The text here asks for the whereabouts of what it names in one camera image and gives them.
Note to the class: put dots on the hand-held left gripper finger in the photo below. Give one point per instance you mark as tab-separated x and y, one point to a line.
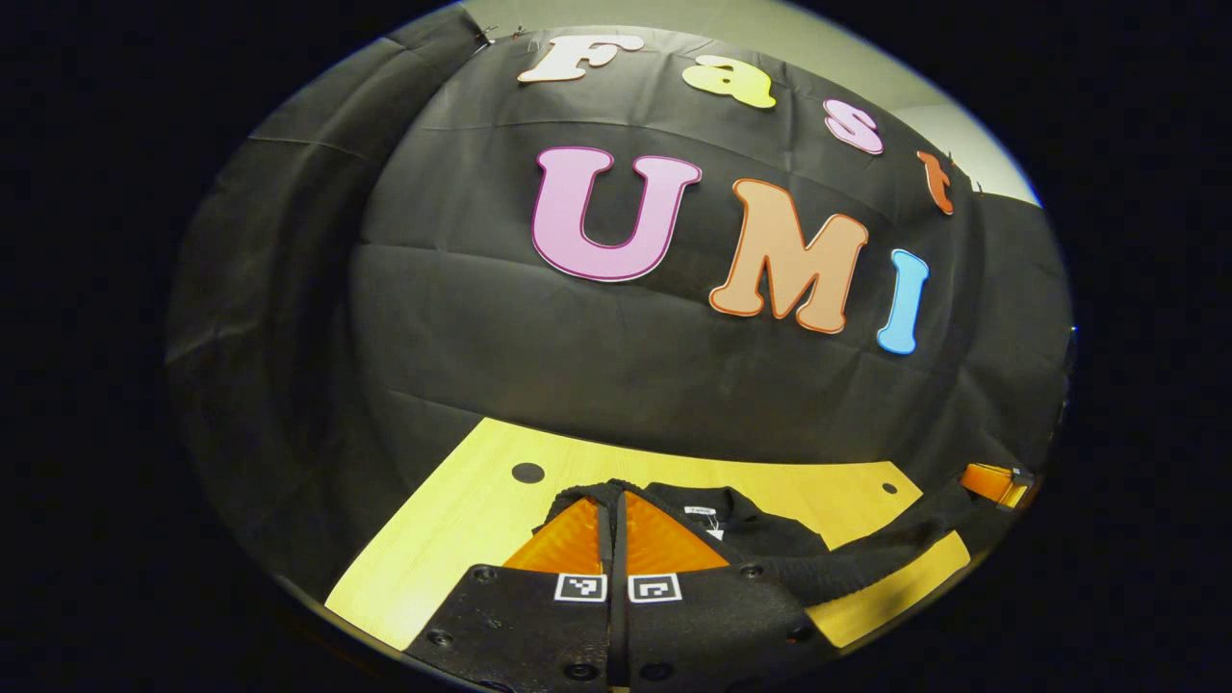
621	549
605	549

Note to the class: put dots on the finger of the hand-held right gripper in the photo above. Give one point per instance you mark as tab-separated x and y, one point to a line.
991	481

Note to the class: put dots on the black button-up garment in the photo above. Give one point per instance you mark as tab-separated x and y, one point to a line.
866	563

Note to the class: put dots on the black backdrop cloth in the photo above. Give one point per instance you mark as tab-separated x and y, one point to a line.
626	366

